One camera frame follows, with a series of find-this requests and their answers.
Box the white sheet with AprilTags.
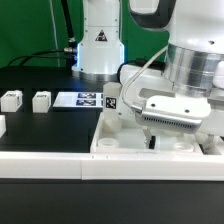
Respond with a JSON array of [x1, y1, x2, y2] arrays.
[[53, 92, 103, 108]]

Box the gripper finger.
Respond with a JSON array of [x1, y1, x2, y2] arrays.
[[196, 133, 217, 154]]

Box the thin white cable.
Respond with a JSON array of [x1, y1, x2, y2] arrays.
[[48, 0, 61, 68]]

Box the white U-shaped obstacle fence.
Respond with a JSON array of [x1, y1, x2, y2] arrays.
[[0, 114, 224, 182]]

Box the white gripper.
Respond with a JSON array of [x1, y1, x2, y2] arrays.
[[117, 69, 224, 149]]

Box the white square table top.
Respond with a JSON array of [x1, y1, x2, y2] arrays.
[[90, 113, 224, 156]]

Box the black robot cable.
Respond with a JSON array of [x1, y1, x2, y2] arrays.
[[7, 0, 78, 67]]

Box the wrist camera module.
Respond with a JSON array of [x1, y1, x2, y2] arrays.
[[132, 95, 211, 134]]

